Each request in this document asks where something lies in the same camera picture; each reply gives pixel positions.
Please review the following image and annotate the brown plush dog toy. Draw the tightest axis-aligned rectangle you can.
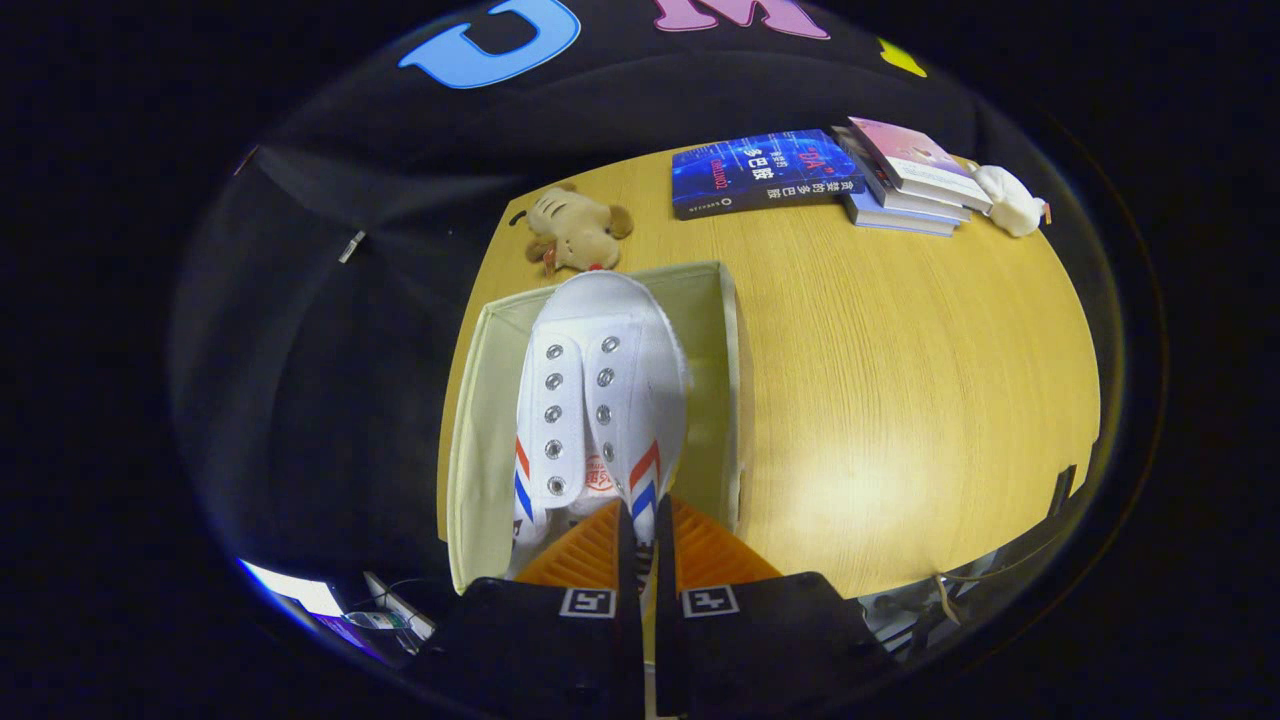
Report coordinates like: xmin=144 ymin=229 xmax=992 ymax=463
xmin=510 ymin=183 xmax=634 ymax=276

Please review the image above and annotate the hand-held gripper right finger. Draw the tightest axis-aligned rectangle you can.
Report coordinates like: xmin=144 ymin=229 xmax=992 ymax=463
xmin=650 ymin=495 xmax=901 ymax=720

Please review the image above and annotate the dark blue book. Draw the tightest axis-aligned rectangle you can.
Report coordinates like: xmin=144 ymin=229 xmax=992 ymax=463
xmin=672 ymin=128 xmax=866 ymax=221

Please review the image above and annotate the pink cover book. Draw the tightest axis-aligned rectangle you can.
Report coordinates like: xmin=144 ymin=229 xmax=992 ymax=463
xmin=848 ymin=117 xmax=993 ymax=214

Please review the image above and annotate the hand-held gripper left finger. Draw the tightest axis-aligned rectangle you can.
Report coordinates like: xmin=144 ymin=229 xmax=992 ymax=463
xmin=420 ymin=500 xmax=646 ymax=720

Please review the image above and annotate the white plush toy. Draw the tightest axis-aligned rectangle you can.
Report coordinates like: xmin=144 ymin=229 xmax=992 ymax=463
xmin=972 ymin=163 xmax=1053 ymax=238

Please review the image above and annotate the white paperback book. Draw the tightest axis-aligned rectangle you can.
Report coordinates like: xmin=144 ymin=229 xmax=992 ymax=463
xmin=832 ymin=125 xmax=973 ymax=223

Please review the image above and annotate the black backdrop cloth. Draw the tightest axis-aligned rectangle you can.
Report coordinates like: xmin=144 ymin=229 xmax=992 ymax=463
xmin=170 ymin=0 xmax=1101 ymax=601

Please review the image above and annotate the white canvas shoe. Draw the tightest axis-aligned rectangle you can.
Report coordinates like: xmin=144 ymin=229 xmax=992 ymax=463
xmin=510 ymin=270 xmax=693 ymax=581

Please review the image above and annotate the beige fabric storage box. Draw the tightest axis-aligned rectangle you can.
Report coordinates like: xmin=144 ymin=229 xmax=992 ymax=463
xmin=437 ymin=262 xmax=746 ymax=596

